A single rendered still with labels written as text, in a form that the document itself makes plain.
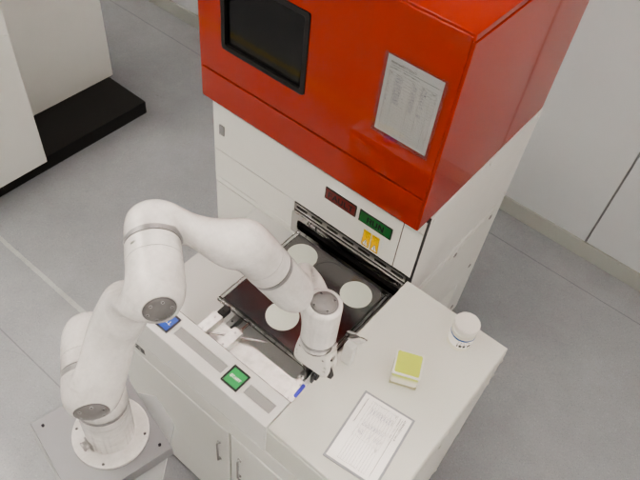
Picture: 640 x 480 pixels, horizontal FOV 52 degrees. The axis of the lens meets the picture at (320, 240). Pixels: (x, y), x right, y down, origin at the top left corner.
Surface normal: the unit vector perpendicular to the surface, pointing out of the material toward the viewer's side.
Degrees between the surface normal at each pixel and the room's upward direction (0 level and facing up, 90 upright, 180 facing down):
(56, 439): 3
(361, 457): 0
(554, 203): 90
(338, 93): 90
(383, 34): 90
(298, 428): 0
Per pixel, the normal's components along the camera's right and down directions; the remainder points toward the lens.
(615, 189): -0.63, 0.55
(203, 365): 0.09, -0.64
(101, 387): 0.46, 0.41
